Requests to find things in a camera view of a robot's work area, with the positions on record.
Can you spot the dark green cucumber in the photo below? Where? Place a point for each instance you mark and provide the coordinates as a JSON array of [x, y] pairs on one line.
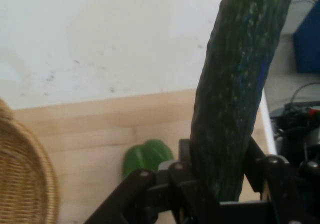
[[232, 84]]

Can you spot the blue box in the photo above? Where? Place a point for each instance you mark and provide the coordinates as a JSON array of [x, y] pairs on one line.
[[308, 36]]

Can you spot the green bell pepper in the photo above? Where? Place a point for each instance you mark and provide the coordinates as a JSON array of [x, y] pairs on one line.
[[147, 156]]

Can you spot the woven wicker basket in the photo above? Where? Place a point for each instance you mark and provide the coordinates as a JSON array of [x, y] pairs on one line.
[[22, 169]]

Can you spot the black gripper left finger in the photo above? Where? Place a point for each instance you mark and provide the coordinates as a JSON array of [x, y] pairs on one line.
[[140, 191]]

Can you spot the wooden cutting board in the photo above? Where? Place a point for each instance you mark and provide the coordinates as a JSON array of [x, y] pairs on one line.
[[87, 139]]

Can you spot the black equipment with red knob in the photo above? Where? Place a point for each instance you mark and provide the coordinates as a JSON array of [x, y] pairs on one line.
[[297, 131]]

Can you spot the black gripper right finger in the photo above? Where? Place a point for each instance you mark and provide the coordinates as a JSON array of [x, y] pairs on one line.
[[277, 179]]

